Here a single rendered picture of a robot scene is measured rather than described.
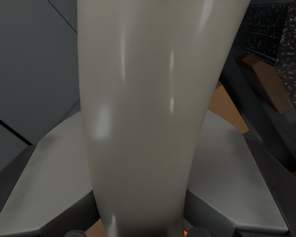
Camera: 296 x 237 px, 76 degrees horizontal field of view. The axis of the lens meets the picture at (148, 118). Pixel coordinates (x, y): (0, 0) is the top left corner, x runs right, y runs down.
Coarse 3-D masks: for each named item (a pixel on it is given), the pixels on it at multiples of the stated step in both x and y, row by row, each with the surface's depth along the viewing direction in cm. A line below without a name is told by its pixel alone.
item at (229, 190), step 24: (216, 120) 9; (216, 144) 8; (240, 144) 8; (192, 168) 7; (216, 168) 7; (240, 168) 7; (192, 192) 6; (216, 192) 6; (240, 192) 6; (264, 192) 6; (192, 216) 6; (216, 216) 5; (240, 216) 5; (264, 216) 5
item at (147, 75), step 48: (96, 0) 3; (144, 0) 2; (192, 0) 2; (240, 0) 3; (96, 48) 3; (144, 48) 3; (192, 48) 3; (96, 96) 3; (144, 96) 3; (192, 96) 3; (96, 144) 4; (144, 144) 4; (192, 144) 4; (96, 192) 5; (144, 192) 4
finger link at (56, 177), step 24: (72, 120) 10; (48, 144) 8; (72, 144) 8; (24, 168) 7; (48, 168) 7; (72, 168) 7; (24, 192) 6; (48, 192) 6; (72, 192) 6; (0, 216) 5; (24, 216) 5; (48, 216) 5; (72, 216) 6; (96, 216) 7
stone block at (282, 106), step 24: (264, 0) 46; (288, 0) 37; (264, 24) 43; (288, 24) 36; (240, 48) 53; (264, 48) 42; (288, 48) 36; (264, 72) 45; (288, 72) 37; (264, 96) 60; (288, 96) 40; (288, 120) 51; (288, 144) 71
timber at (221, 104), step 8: (216, 88) 86; (224, 88) 86; (216, 96) 88; (224, 96) 87; (216, 104) 90; (224, 104) 89; (232, 104) 89; (216, 112) 92; (224, 112) 91; (232, 112) 91; (232, 120) 93; (240, 120) 93; (240, 128) 96; (248, 128) 95
